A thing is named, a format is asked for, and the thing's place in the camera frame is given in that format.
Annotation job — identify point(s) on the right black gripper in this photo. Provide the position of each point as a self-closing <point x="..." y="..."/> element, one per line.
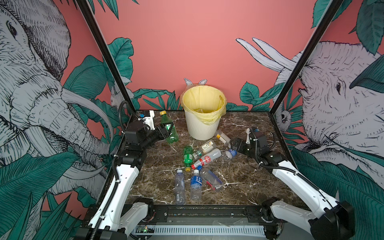
<point x="238" y="140"/>

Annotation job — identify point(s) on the clear bottle white cap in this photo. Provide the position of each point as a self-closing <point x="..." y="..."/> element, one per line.
<point x="180" y="195"/>

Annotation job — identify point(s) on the crushed clear bottle blue cap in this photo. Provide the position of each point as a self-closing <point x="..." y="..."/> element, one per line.
<point x="211" y="179"/>

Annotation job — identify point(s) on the white ribbed plastic bin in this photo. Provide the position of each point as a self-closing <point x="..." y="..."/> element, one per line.
<point x="198" y="130"/>

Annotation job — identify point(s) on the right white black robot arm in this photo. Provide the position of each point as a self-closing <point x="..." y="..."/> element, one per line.
<point x="326" y="219"/>

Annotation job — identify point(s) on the green bottle green label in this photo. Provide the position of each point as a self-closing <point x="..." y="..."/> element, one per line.
<point x="188" y="157"/>

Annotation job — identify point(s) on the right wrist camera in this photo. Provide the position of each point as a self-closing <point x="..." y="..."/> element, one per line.
<point x="255" y="134"/>

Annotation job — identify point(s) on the left black corner post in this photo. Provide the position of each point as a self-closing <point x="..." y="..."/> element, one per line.
<point x="88" y="15"/>

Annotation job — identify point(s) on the black corner post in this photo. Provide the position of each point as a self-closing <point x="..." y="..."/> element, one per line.
<point x="88" y="15"/>
<point x="321" y="28"/>

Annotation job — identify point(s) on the clear bottle red label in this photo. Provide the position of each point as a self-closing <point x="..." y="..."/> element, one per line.
<point x="206" y="159"/>

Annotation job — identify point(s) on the green bottle yellow cap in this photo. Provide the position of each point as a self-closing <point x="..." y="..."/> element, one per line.
<point x="171" y="129"/>

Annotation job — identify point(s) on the clear bottle orange label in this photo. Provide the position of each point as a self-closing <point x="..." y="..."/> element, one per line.
<point x="223" y="138"/>

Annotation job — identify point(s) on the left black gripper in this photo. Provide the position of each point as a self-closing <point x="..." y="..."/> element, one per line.
<point x="163" y="130"/>

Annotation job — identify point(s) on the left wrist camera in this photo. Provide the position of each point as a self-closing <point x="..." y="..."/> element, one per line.
<point x="137" y="131"/>

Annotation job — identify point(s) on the yellow plastic bin liner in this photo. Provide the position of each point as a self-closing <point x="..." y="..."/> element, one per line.
<point x="206" y="103"/>

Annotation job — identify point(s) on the black front rail frame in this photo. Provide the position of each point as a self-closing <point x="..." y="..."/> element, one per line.
<point x="251" y="213"/>

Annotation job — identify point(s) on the right black corner post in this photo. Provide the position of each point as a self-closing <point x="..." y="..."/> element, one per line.
<point x="321" y="28"/>

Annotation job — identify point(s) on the blue label bottle white cap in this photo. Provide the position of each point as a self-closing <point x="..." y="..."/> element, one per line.
<point x="196" y="186"/>

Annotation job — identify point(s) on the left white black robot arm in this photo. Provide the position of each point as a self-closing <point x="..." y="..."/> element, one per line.
<point x="109" y="223"/>

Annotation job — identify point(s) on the white perforated vent strip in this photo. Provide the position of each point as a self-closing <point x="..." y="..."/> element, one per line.
<point x="176" y="230"/>

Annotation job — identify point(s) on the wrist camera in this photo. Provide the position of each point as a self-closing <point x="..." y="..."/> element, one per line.
<point x="255" y="134"/>
<point x="137" y="131"/>

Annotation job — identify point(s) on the small clear bottle cream label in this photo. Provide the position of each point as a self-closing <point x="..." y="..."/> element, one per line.
<point x="204" y="149"/>

